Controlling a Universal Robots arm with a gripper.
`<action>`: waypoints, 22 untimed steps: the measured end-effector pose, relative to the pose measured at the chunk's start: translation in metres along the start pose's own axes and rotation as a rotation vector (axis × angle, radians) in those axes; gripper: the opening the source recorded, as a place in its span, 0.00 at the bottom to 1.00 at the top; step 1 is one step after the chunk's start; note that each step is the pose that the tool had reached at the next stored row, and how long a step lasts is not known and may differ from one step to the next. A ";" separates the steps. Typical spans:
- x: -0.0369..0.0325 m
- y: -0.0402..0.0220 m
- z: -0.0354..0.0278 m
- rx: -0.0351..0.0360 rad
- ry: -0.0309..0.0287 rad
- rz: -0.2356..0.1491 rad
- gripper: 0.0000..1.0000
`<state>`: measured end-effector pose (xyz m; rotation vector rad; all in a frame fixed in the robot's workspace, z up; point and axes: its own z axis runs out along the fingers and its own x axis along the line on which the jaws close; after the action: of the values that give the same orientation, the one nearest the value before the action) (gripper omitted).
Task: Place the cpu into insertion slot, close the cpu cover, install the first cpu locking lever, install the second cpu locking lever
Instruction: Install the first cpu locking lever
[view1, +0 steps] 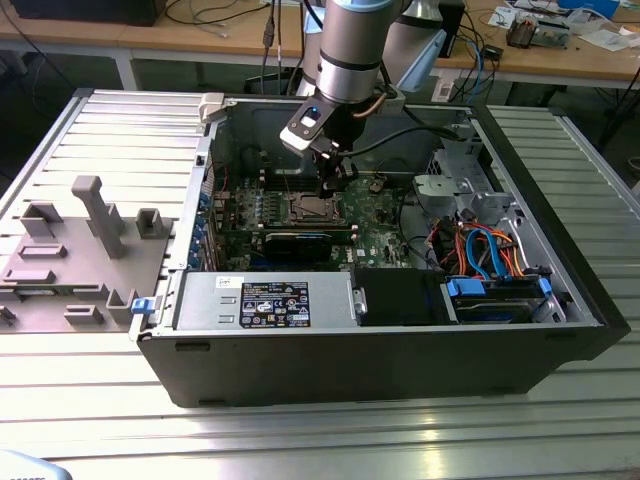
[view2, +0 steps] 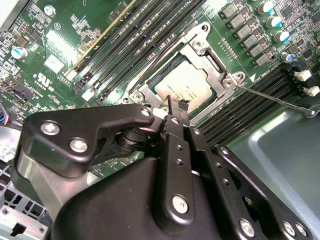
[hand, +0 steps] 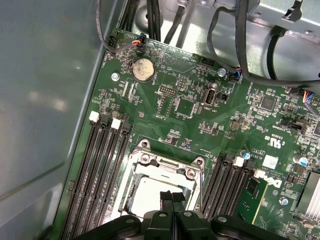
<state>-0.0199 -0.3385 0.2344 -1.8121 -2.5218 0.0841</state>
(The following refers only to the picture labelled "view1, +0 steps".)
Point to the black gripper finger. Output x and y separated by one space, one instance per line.
344 172
324 172

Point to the square silver CPU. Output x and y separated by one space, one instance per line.
316 209

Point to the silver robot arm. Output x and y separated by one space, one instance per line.
350 65

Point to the thin metal locking lever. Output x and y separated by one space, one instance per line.
287 181

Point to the black RAM stick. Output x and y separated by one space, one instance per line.
342 236

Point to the green motherboard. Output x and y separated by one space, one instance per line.
375 235

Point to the black graphics card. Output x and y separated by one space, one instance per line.
295 247

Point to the silver metal drive cage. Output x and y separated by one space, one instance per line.
440 190

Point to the white power strip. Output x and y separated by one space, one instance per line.
445 92

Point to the beige case latch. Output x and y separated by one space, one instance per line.
210 107

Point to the black plastic fan shroud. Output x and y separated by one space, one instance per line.
395 300

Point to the tall black box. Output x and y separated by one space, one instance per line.
456 22

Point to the small black box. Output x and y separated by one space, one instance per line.
492 52

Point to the long wooden desk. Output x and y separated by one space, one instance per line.
200 37

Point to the grey power supply unit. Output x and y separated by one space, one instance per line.
200 300

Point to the printed white paper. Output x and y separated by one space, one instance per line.
501 17

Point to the black open PC case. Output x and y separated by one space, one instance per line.
350 365

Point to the copper finned heat sink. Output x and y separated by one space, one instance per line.
520 32

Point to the hard disk in blue carrier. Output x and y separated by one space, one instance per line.
500 311

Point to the blue case latch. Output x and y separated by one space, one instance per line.
142 306

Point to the grey metal drive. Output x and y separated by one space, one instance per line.
552 35

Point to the grey plastic parts rack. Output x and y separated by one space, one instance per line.
75 240

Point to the white paper sheet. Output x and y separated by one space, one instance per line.
607 40

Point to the blue cardboard box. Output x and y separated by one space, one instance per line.
595 6

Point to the wide black box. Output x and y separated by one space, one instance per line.
75 12

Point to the white rounded device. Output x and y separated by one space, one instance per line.
25 467

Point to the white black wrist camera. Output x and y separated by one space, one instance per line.
297 142

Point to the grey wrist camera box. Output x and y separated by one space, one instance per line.
395 102

